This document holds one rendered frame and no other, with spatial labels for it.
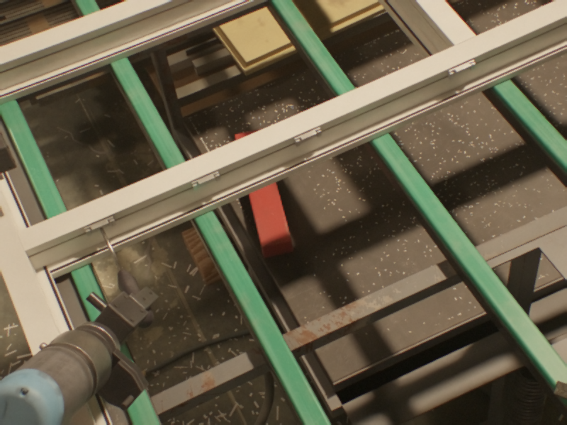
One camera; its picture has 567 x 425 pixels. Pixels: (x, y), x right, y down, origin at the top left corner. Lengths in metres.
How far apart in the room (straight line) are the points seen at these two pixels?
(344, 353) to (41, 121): 1.58
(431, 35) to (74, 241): 0.74
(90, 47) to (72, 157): 1.09
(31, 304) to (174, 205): 0.29
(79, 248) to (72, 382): 0.43
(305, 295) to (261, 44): 0.64
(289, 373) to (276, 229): 0.50
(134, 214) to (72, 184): 1.30
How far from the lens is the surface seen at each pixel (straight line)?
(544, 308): 1.93
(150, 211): 1.66
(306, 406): 1.48
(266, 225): 1.95
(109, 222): 1.64
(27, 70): 1.95
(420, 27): 1.91
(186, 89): 2.24
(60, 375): 1.28
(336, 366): 1.82
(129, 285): 1.55
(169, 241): 2.75
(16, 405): 1.26
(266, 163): 1.70
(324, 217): 2.00
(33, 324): 1.55
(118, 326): 1.40
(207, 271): 2.61
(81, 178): 2.95
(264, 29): 2.30
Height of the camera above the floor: 2.20
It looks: 53 degrees down
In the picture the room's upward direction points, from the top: 10 degrees counter-clockwise
